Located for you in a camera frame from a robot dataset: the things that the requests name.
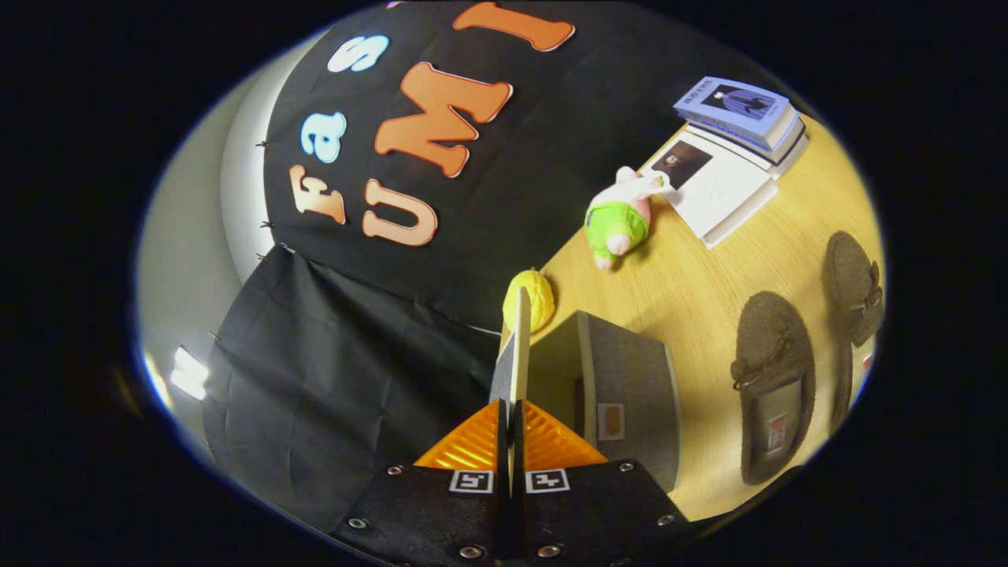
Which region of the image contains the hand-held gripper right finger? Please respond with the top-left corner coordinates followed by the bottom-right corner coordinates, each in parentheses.
top-left (508, 398), bottom-right (695, 565)

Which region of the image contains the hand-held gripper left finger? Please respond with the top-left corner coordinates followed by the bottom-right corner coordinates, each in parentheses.
top-left (331, 398), bottom-right (513, 565)

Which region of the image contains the grey fabric storage box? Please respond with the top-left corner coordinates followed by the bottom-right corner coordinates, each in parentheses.
top-left (488, 286), bottom-right (684, 495)

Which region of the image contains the brown fluffy shoe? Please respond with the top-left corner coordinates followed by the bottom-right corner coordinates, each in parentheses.
top-left (823, 231), bottom-right (885, 434)
top-left (730, 291), bottom-right (817, 487)

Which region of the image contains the yellow plush toy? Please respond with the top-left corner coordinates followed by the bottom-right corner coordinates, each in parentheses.
top-left (502, 268), bottom-right (556, 334)

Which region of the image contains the ceiling light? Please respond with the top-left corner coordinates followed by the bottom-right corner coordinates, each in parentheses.
top-left (169, 345), bottom-right (209, 401)

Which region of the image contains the pink and green plush toy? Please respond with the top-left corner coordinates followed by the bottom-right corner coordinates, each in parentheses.
top-left (584, 165), bottom-right (669, 271)

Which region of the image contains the white book with dark photo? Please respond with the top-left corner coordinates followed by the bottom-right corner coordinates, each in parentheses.
top-left (639, 130), bottom-right (780, 250)

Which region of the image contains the white paperback book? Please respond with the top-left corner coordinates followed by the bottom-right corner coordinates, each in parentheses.
top-left (685, 126), bottom-right (810, 179)

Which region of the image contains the blue paperback book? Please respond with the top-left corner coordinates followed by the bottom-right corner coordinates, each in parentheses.
top-left (709, 114), bottom-right (806, 165)

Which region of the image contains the blue book with figure cover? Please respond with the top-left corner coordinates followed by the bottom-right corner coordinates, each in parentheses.
top-left (673, 76), bottom-right (792, 150)

